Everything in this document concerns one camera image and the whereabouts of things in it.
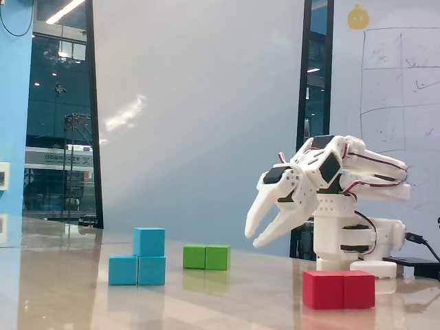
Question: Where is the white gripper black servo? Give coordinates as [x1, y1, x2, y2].
[244, 164, 320, 248]

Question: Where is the black window frame post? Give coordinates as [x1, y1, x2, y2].
[84, 0, 105, 230]

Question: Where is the red rectangular wooden block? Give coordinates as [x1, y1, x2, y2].
[302, 269, 376, 310]

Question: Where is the green rectangular wooden block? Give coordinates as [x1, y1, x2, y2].
[182, 244, 232, 272]

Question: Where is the small blue wooden cube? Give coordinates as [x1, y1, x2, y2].
[133, 226, 166, 258]

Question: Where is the yellow round sticker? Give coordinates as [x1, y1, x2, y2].
[346, 3, 371, 30]

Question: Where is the flat black electronics box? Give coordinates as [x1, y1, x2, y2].
[382, 256, 440, 280]

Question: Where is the white wall socket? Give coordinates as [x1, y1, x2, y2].
[0, 162, 11, 191]

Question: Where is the thin black hanging cable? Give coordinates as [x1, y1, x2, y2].
[0, 0, 36, 37]

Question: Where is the black power cable with plug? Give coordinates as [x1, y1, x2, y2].
[404, 232, 440, 263]

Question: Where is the whiteboard with pen drawings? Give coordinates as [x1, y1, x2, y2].
[329, 0, 440, 272]

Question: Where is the blue rectangular wooden block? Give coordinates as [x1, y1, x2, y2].
[108, 254, 166, 287]

